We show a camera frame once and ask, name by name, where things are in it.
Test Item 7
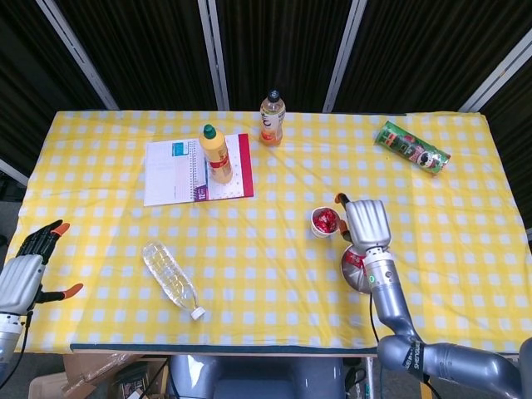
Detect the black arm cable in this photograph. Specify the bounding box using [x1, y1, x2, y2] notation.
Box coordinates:
[0, 313, 30, 390]
[367, 297, 382, 344]

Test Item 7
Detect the orange drink bottle black cap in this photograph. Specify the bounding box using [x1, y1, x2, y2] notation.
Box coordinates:
[259, 88, 287, 147]

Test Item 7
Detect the green Pringles can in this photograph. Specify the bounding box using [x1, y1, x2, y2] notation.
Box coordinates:
[373, 120, 452, 175]

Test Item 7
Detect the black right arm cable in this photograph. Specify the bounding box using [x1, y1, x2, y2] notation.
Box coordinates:
[367, 297, 382, 344]

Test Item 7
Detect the open spiral notebook red cover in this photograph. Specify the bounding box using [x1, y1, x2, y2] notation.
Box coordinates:
[143, 132, 255, 208]

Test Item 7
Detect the black labelled arm strap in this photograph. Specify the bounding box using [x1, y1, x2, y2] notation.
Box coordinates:
[405, 338, 433, 383]

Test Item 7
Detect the clear plastic water bottle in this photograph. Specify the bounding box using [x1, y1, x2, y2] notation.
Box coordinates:
[141, 239, 207, 322]

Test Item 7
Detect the grey robot torso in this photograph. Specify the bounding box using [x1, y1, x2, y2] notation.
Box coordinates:
[168, 355, 347, 399]

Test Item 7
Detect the white paper cup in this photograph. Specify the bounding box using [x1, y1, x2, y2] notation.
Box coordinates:
[310, 206, 343, 240]

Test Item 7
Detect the brown cardboard box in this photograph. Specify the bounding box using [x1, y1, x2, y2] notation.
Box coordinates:
[27, 352, 170, 399]

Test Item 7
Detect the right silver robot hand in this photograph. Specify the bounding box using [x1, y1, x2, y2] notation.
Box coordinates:
[335, 192, 394, 254]

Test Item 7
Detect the dark table underlay mat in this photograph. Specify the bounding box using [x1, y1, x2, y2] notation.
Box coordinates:
[70, 342, 532, 359]

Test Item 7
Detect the round metal plate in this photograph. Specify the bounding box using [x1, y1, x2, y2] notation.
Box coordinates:
[340, 244, 377, 295]

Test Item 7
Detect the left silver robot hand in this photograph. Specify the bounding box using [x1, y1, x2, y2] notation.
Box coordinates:
[0, 219, 85, 316]

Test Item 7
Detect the dark ribbed partition panel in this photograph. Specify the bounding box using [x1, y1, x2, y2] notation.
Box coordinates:
[334, 0, 532, 112]
[477, 53, 532, 234]
[215, 0, 354, 112]
[0, 0, 105, 167]
[53, 0, 219, 111]

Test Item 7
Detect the yellow bottle green cap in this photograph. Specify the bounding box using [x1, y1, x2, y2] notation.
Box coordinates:
[198, 123, 234, 185]

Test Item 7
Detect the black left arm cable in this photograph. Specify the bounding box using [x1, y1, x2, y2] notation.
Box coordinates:
[0, 313, 30, 390]

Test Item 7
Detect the yellow white checkered tablecloth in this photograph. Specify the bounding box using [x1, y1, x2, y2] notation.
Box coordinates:
[7, 108, 532, 355]

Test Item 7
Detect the white partition frame post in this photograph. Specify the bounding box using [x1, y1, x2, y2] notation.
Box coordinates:
[197, 0, 230, 111]
[323, 0, 369, 113]
[458, 28, 532, 113]
[0, 157, 31, 186]
[35, 0, 120, 111]

